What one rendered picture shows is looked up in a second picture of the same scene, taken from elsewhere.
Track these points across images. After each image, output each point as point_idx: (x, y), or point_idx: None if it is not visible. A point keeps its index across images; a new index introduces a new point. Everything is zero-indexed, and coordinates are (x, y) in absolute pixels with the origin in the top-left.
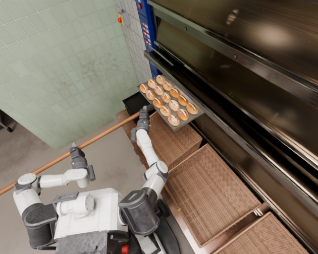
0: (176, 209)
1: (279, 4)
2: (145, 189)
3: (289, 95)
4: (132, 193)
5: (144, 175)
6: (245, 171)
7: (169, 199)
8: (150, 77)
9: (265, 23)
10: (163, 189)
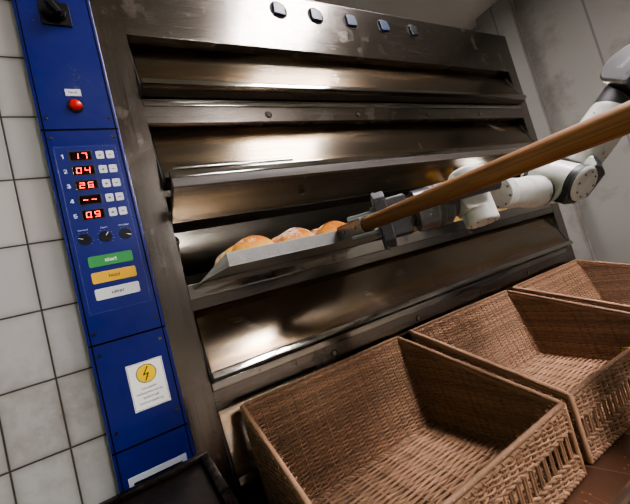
0: None
1: (360, 68)
2: (600, 95)
3: (407, 129)
4: (626, 69)
5: (583, 165)
6: (463, 272)
7: None
8: (37, 462)
9: (363, 77)
10: (616, 458)
